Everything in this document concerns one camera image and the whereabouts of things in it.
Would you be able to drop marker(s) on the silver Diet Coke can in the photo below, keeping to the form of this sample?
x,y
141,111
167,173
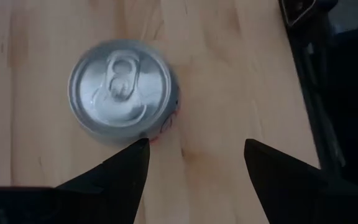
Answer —
x,y
120,87

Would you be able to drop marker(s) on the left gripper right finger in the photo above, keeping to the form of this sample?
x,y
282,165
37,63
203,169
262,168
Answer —
x,y
291,193

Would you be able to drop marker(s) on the black metal table frame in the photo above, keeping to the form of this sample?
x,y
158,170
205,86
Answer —
x,y
309,102

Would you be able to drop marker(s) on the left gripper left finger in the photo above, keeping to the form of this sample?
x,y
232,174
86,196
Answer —
x,y
120,186

